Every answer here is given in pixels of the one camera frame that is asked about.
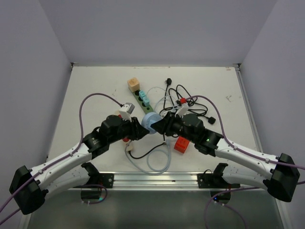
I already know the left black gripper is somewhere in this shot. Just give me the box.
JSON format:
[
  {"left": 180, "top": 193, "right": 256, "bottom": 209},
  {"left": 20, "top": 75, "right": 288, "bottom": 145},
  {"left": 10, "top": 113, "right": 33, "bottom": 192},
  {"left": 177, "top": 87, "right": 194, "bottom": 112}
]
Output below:
[{"left": 108, "top": 114, "right": 148, "bottom": 144}]

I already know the orange cube adapter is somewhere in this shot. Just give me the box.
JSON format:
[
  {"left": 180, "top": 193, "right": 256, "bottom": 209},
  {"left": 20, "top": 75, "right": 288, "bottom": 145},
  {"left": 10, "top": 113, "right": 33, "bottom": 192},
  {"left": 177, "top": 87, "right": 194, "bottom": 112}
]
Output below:
[{"left": 127, "top": 77, "right": 140, "bottom": 93}]

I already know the red cube socket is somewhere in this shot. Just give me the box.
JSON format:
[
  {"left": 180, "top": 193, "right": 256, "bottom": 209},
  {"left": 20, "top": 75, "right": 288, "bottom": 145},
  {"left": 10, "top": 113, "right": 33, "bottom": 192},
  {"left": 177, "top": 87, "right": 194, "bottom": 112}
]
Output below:
[{"left": 174, "top": 136, "right": 190, "bottom": 154}]

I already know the green power strip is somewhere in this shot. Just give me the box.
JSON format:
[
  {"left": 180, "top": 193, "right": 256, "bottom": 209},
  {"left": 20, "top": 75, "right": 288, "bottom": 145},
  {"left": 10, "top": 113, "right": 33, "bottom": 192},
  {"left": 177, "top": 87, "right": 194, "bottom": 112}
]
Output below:
[{"left": 132, "top": 90, "right": 154, "bottom": 114}]

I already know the black three-pin plug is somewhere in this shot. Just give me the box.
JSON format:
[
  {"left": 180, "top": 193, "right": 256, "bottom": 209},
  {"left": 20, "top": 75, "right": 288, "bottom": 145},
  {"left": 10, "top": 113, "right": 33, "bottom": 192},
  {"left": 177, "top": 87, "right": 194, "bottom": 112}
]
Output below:
[{"left": 165, "top": 78, "right": 172, "bottom": 85}]

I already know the blue round socket base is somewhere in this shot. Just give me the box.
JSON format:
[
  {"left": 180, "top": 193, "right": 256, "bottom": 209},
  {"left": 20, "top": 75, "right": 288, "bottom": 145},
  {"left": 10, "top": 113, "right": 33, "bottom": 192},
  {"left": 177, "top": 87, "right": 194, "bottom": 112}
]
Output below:
[{"left": 141, "top": 112, "right": 162, "bottom": 135}]

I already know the purple cable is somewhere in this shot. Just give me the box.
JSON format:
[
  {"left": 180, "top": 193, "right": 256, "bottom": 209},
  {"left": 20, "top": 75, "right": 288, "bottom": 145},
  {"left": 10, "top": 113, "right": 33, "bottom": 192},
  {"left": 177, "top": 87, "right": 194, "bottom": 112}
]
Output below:
[
  {"left": 185, "top": 95, "right": 305, "bottom": 229},
  {"left": 0, "top": 93, "right": 123, "bottom": 225}
]

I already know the beige red power strip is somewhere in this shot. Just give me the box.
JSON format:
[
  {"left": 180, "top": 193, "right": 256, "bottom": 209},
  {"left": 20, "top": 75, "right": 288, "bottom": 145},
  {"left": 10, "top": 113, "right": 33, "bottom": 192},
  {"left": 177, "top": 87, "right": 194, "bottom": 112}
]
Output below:
[{"left": 114, "top": 110, "right": 133, "bottom": 152}]

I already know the black square plug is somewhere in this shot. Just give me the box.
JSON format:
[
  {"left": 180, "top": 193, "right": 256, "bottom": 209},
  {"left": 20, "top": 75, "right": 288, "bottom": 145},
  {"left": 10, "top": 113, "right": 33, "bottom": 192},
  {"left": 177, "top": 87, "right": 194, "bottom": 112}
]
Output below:
[{"left": 207, "top": 116, "right": 216, "bottom": 125}]

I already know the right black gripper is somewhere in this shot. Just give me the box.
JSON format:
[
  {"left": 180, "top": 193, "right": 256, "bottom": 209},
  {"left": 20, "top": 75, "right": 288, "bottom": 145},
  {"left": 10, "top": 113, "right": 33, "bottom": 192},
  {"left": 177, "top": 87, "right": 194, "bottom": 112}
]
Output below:
[{"left": 152, "top": 111, "right": 197, "bottom": 144}]

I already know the black power cable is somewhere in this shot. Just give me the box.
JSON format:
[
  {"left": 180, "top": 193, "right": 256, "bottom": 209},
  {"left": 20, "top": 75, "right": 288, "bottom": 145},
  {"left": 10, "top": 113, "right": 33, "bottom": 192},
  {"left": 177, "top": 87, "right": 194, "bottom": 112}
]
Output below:
[{"left": 128, "top": 84, "right": 217, "bottom": 160}]

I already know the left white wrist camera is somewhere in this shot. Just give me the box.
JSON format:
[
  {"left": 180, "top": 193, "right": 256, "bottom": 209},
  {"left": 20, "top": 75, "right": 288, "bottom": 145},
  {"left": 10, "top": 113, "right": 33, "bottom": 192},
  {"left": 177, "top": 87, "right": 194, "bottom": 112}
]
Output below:
[{"left": 119, "top": 103, "right": 135, "bottom": 121}]

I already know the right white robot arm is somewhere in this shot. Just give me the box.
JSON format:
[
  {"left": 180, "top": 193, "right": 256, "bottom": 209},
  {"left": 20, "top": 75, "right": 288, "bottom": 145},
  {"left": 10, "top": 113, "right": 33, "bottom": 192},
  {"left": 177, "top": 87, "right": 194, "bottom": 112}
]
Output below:
[{"left": 148, "top": 113, "right": 300, "bottom": 202}]

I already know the aluminium front rail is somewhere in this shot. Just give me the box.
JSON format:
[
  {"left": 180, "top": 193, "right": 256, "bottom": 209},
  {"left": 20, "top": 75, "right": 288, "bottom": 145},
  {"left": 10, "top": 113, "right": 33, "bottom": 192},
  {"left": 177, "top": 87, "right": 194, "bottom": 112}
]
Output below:
[{"left": 30, "top": 170, "right": 283, "bottom": 191}]

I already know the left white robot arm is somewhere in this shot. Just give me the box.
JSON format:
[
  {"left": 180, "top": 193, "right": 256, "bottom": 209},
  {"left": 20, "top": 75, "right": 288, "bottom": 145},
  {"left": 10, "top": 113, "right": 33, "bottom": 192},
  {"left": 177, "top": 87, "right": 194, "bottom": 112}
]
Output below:
[{"left": 9, "top": 115, "right": 149, "bottom": 215}]

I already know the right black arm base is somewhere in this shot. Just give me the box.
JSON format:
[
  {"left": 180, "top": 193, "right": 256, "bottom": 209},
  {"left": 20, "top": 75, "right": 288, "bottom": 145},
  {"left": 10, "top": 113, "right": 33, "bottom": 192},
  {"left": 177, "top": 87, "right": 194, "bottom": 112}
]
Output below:
[{"left": 197, "top": 168, "right": 241, "bottom": 189}]

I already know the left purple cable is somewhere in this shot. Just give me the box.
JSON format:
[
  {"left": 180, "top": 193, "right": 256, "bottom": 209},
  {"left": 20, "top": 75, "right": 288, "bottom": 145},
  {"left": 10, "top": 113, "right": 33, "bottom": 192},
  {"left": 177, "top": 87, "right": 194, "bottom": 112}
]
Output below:
[{"left": 0, "top": 93, "right": 123, "bottom": 225}]

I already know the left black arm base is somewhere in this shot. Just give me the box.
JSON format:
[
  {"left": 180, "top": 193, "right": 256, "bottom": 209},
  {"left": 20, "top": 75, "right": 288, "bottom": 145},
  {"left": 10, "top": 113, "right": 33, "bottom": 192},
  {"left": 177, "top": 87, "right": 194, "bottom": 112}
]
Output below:
[{"left": 85, "top": 173, "right": 114, "bottom": 188}]

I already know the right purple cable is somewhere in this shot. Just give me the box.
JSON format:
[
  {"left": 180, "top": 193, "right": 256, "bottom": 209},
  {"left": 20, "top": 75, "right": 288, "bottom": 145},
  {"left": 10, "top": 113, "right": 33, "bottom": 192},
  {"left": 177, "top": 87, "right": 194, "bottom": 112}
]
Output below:
[{"left": 185, "top": 95, "right": 305, "bottom": 229}]

